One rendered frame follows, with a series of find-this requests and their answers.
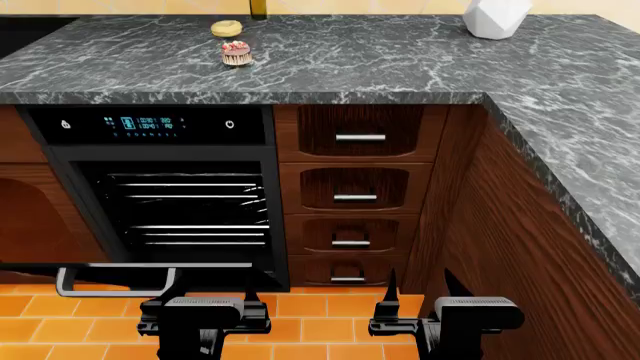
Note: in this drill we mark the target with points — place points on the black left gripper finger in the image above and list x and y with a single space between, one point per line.
252 294
159 296

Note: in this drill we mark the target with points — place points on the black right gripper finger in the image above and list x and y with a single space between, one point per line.
457 287
392 288

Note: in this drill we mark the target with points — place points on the open oven door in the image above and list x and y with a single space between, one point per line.
125 267

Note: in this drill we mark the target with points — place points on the brown wooden cabinet door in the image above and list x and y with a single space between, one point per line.
35 217

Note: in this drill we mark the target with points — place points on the brown wooden drawer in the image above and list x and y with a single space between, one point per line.
355 180
320 270
360 120
350 227

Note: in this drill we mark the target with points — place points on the brown wooden corner cabinet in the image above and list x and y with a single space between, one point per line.
515 232

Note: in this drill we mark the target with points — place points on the black built-in oven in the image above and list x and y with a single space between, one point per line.
165 157

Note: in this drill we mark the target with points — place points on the small chocolate cake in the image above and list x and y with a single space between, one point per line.
236 53

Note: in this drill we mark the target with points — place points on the yellow glazed donut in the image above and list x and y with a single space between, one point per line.
226 28

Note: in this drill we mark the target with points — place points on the white faceted vase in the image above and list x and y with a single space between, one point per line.
495 18

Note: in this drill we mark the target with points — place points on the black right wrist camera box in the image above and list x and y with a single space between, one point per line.
477 313

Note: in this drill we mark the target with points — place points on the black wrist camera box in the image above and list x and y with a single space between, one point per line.
477 313
202 313

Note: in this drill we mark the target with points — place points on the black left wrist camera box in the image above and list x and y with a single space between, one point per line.
202 313

